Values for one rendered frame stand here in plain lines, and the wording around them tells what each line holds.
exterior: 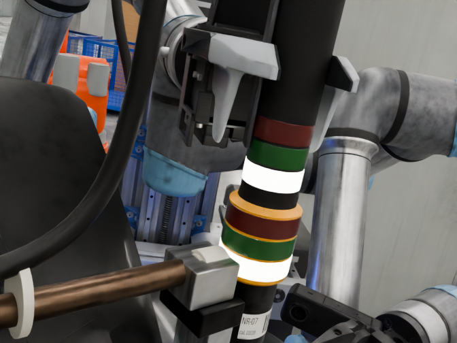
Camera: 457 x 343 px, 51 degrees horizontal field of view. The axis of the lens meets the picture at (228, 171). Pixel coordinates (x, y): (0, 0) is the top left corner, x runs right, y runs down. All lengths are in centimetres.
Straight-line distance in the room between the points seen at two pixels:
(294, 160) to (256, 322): 10
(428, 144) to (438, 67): 155
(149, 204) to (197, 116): 89
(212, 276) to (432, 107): 56
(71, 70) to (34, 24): 329
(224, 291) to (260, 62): 12
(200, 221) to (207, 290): 106
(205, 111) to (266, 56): 10
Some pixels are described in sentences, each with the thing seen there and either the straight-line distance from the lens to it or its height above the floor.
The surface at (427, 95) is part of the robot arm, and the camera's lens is 76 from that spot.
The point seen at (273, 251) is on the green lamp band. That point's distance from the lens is 27.
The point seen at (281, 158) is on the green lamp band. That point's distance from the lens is 25.
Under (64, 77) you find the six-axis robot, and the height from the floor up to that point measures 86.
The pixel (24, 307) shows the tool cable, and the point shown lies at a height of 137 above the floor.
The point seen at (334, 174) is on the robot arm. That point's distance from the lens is 69.
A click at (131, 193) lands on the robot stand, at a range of 129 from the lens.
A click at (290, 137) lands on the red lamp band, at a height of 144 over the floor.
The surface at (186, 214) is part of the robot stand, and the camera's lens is 121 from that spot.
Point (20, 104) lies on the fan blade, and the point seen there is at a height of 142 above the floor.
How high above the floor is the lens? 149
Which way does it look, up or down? 17 degrees down
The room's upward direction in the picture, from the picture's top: 11 degrees clockwise
